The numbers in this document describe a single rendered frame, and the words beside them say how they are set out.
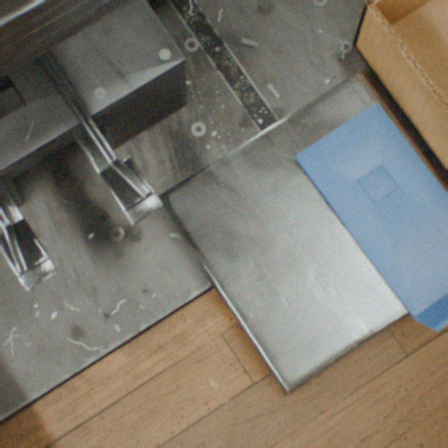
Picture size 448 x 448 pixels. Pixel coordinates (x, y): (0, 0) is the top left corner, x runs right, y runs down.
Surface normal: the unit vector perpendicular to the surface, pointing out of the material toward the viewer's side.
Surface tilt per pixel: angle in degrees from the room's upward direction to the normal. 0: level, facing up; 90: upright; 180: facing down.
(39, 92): 0
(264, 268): 0
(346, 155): 0
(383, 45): 90
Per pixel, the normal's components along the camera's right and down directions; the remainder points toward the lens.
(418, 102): -0.83, 0.53
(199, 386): 0.01, -0.25
